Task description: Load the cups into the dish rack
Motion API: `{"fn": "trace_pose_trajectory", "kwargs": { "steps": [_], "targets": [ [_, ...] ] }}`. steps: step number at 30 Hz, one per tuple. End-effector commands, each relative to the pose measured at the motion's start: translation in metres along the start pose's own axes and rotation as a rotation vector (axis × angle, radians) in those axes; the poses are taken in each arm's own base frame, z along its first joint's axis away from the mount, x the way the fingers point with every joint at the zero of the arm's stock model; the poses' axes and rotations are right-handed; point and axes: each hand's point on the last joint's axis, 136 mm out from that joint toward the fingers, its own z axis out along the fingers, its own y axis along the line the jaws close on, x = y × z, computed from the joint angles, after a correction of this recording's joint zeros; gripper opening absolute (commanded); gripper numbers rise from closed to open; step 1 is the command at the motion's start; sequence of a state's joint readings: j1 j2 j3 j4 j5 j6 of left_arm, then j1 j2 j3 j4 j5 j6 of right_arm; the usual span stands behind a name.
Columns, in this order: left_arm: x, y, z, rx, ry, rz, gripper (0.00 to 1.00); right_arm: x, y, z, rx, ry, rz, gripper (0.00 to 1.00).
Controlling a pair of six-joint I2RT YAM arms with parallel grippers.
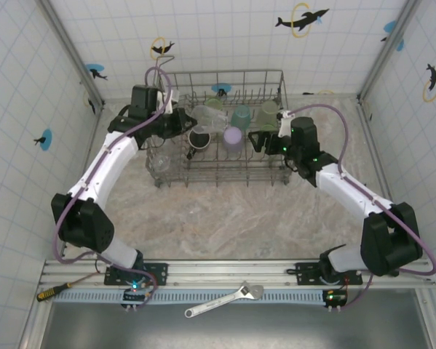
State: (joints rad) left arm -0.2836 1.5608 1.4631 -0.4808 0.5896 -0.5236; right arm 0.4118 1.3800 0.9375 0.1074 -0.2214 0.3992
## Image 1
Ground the blue disc fish sticker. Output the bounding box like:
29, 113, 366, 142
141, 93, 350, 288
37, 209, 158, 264
210, 82, 234, 98
33, 129, 54, 151
85, 63, 108, 81
380, 20, 405, 52

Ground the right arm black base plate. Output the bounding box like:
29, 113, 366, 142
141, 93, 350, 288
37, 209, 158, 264
286, 261, 364, 286

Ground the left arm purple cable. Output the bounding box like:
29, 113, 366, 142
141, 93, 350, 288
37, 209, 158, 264
54, 66, 173, 310

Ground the pale olive translucent cup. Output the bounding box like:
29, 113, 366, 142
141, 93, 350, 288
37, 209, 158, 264
256, 100, 280, 134

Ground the yellow black screwdriver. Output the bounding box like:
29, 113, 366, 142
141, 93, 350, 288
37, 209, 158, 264
36, 270, 106, 302

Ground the black cup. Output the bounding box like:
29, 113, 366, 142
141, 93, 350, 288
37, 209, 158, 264
187, 129, 213, 152

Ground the purple plastic cup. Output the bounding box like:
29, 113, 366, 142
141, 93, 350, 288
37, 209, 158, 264
221, 126, 246, 153

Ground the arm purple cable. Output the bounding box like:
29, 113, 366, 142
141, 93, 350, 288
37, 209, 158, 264
54, 66, 173, 310
282, 104, 436, 310

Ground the light blue slotted cable duct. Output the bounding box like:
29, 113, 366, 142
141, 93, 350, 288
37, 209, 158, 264
52, 289, 349, 303

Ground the large dolphin ring sticker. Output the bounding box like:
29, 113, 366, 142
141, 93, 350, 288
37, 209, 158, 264
274, 2, 330, 39

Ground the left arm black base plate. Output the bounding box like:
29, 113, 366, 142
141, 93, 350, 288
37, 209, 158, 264
103, 261, 169, 286

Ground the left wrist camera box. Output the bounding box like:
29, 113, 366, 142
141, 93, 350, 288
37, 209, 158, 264
156, 89, 180, 114

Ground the silver adjustable wrench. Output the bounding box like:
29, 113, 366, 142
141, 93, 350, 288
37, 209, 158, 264
183, 280, 265, 319

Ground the teal translucent cup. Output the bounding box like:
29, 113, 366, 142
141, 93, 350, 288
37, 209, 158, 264
231, 104, 254, 129

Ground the grey metal sheet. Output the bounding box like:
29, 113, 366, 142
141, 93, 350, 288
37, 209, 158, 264
44, 302, 432, 349

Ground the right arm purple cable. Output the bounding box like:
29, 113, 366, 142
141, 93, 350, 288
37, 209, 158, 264
282, 104, 436, 310

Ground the aluminium corner post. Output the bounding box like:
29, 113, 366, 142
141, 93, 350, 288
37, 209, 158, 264
35, 0, 106, 110
357, 0, 422, 101

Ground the aluminium mounting rail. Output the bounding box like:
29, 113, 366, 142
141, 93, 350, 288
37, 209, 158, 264
39, 258, 436, 290

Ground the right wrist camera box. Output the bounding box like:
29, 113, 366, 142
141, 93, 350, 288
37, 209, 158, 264
277, 110, 296, 138

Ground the grey wire dish rack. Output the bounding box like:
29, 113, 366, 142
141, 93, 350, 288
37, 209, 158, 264
146, 56, 295, 190

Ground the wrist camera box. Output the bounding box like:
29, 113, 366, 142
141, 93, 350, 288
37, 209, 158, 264
277, 110, 296, 138
156, 89, 180, 114

